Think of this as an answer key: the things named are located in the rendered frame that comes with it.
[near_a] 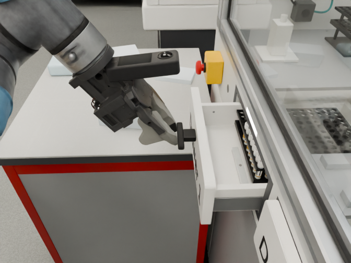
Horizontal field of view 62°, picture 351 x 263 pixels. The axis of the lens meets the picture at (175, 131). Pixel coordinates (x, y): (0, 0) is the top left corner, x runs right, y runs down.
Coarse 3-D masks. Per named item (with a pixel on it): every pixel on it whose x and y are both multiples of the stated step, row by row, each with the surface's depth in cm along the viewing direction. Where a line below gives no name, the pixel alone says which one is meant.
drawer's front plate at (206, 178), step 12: (192, 96) 64; (192, 108) 63; (192, 120) 64; (204, 132) 54; (204, 144) 52; (204, 156) 50; (204, 168) 47; (204, 180) 46; (204, 192) 46; (204, 204) 48; (204, 216) 50
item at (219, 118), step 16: (208, 112) 68; (224, 112) 68; (240, 112) 68; (208, 128) 70; (224, 128) 70; (224, 144) 65; (240, 144) 65; (224, 160) 62; (224, 176) 58; (224, 192) 49; (240, 192) 49; (256, 192) 49; (224, 208) 51; (240, 208) 52; (256, 208) 52
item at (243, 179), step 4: (232, 148) 63; (236, 148) 63; (232, 152) 62; (236, 152) 62; (236, 156) 61; (240, 156) 61; (236, 160) 60; (240, 160) 60; (236, 164) 59; (240, 164) 59; (236, 168) 59; (240, 168) 58; (240, 172) 57; (244, 172) 57; (240, 176) 57; (244, 176) 57; (240, 180) 56; (244, 180) 56
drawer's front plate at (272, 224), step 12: (264, 204) 44; (276, 204) 42; (264, 216) 44; (276, 216) 41; (264, 228) 44; (276, 228) 39; (288, 228) 39; (276, 240) 39; (288, 240) 38; (264, 252) 44; (276, 252) 39; (288, 252) 37
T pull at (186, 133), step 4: (180, 124) 59; (180, 128) 58; (180, 132) 57; (184, 132) 57; (188, 132) 57; (192, 132) 57; (180, 136) 56; (184, 136) 56; (188, 136) 56; (192, 136) 56; (180, 140) 55; (184, 140) 56; (188, 140) 56; (192, 140) 56; (180, 144) 54; (180, 148) 54
